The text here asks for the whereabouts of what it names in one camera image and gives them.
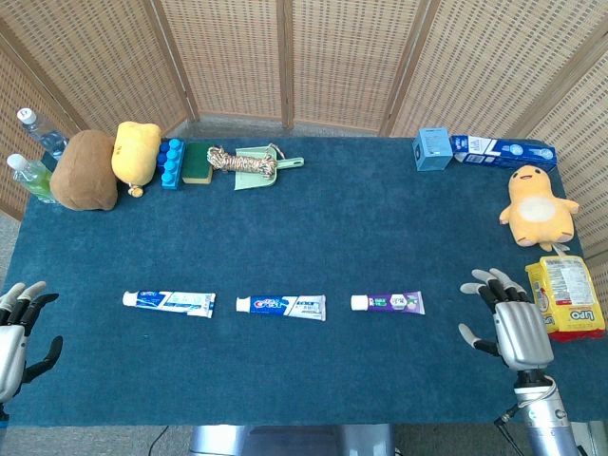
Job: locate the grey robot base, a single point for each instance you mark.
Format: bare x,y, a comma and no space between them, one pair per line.
285,439

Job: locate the green liquid plastic bottle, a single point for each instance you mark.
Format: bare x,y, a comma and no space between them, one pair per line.
33,180

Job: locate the crumpled blue white toothpaste tube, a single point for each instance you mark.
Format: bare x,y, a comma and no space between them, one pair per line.
166,303

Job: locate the bamboo folding screen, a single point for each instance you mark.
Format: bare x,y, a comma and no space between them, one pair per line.
351,57

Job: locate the purple toothpaste tube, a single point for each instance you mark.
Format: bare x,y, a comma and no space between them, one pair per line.
394,303

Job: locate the blue Crest toothpaste tube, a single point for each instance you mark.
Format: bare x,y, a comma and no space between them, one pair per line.
280,307

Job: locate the blue toothpaste carton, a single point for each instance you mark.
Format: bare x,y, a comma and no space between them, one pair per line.
508,153

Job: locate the blue toy building block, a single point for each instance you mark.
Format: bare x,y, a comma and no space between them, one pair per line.
172,164

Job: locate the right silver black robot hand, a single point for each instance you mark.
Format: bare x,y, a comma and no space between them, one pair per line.
522,332

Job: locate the brown plush potato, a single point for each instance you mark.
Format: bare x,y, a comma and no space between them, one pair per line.
85,173

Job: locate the light green dustpan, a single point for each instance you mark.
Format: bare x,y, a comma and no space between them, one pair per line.
254,180

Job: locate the orange plush duck toy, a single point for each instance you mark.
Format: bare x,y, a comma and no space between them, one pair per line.
537,209

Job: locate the yellow Lipo snack bag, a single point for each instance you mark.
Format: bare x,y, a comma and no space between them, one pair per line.
567,297

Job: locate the clear water bottle white cap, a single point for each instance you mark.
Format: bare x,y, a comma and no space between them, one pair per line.
45,138

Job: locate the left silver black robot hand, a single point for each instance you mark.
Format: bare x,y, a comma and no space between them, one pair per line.
12,342

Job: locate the blue carpet table cover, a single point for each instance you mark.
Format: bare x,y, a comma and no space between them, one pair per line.
304,237

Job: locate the light blue cardboard box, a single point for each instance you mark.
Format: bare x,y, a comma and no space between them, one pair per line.
432,149

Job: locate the green yellow sponge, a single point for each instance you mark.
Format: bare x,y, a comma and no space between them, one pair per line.
196,164

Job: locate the yellow plush toy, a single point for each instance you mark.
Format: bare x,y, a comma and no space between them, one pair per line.
135,149

